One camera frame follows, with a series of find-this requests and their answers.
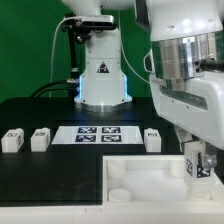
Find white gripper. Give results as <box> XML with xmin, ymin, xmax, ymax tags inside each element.
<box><xmin>150</xmin><ymin>73</ymin><xmax>224</xmax><ymax>169</ymax></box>

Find white square table top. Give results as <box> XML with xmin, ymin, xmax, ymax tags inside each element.
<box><xmin>103</xmin><ymin>155</ymin><xmax>224</xmax><ymax>207</ymax></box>

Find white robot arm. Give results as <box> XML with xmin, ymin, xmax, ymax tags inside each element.
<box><xmin>61</xmin><ymin>0</ymin><xmax>224</xmax><ymax>168</ymax></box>

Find white sheet with fiducial markers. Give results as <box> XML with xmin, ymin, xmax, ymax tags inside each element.
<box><xmin>52</xmin><ymin>126</ymin><xmax>143</xmax><ymax>145</ymax></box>

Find white obstacle fence rail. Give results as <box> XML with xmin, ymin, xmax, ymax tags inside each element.
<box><xmin>0</xmin><ymin>202</ymin><xmax>224</xmax><ymax>224</ymax></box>

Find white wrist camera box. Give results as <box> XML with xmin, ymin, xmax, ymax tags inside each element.
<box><xmin>143</xmin><ymin>52</ymin><xmax>153</xmax><ymax>72</ymax></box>

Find black base cables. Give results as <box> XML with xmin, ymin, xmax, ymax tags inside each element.
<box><xmin>29</xmin><ymin>79</ymin><xmax>80</xmax><ymax>98</ymax></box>

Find black camera on stand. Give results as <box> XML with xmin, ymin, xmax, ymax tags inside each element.
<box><xmin>61</xmin><ymin>14</ymin><xmax>116</xmax><ymax>94</ymax></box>

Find white camera cable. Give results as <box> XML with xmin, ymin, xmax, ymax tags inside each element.
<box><xmin>49</xmin><ymin>9</ymin><xmax>153</xmax><ymax>98</ymax></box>

